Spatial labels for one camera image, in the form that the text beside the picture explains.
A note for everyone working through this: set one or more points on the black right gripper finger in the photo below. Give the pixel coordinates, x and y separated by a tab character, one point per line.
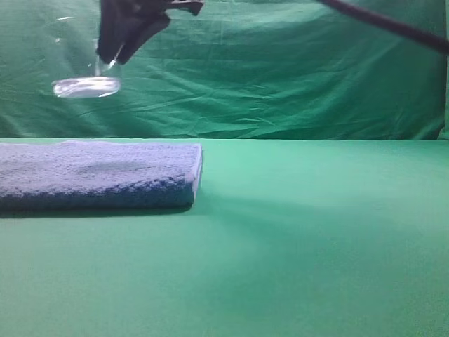
138	35

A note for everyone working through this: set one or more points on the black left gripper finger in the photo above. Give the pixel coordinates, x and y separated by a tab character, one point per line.
113	30

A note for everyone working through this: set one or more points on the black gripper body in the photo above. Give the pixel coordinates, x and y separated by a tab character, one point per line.
152	9

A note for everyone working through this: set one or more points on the transparent glass cup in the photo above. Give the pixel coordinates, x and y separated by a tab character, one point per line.
75	68

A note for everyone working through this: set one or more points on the folded blue towel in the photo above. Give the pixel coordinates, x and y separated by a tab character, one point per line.
76	174

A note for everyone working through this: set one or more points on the green backdrop cloth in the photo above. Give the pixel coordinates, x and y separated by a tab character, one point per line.
241	69

